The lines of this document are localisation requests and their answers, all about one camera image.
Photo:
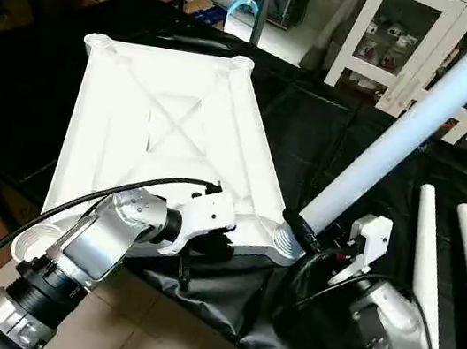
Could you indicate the black metal pole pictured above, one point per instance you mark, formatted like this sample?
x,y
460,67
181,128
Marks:
x,y
264,5

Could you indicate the black work mat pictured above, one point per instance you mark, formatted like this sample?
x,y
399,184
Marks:
x,y
312,134

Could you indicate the white plastic table top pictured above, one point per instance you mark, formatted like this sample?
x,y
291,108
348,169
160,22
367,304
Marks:
x,y
171,119

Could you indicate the white glass-door cabinet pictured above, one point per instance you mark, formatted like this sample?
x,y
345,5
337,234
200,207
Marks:
x,y
408,42

